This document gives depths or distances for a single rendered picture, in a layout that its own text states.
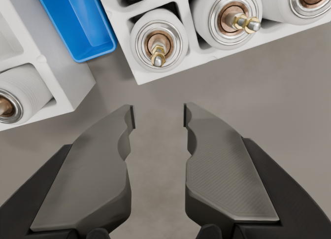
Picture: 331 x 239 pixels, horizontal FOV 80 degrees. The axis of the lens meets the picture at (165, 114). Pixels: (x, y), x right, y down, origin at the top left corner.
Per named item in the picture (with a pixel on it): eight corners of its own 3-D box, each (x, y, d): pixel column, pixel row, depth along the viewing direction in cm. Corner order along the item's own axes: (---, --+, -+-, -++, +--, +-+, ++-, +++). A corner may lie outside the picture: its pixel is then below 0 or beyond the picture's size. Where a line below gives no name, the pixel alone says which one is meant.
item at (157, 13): (175, 1, 44) (182, 3, 29) (183, 44, 49) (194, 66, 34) (134, 14, 46) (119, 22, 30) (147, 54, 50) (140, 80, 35)
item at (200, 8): (238, 9, 45) (278, 16, 30) (207, 42, 49) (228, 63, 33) (210, -24, 42) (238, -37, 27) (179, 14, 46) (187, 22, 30)
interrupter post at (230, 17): (243, 18, 30) (251, 20, 27) (230, 31, 31) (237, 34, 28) (233, 6, 29) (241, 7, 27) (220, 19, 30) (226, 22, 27)
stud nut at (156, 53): (158, 47, 25) (158, 49, 24) (168, 57, 25) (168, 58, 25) (148, 59, 25) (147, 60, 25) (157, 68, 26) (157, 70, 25)
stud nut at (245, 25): (260, 24, 24) (263, 25, 23) (248, 36, 25) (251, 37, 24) (250, 13, 24) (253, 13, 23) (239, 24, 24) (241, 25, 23)
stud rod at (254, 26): (240, 19, 29) (263, 26, 22) (235, 25, 29) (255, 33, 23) (236, 15, 28) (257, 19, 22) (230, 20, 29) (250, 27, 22)
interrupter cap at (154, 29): (176, 13, 30) (176, 13, 29) (186, 61, 34) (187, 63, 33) (128, 27, 31) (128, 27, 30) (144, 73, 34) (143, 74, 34)
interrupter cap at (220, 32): (267, 16, 30) (269, 17, 30) (228, 54, 33) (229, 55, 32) (236, -24, 28) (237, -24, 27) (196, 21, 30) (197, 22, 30)
